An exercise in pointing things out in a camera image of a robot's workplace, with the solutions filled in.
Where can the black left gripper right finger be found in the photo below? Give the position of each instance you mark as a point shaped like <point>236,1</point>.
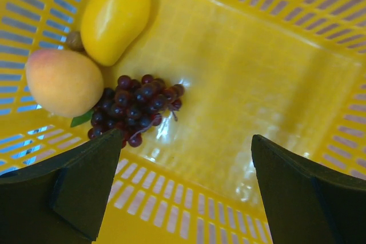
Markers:
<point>306,202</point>

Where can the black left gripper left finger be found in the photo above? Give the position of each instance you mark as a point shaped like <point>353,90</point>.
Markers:
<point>62,199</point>

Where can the orange peach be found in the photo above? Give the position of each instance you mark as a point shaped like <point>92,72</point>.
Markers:
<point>64,82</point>

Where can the dark red grape bunch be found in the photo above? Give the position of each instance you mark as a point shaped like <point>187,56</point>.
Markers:
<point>134,107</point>

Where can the yellow plastic basket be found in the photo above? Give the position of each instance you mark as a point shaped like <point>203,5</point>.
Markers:
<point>292,71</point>

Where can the brown walnut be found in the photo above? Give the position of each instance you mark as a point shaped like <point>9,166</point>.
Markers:
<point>74,41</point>

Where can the yellow mango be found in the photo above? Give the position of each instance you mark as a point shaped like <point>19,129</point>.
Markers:
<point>108,27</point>

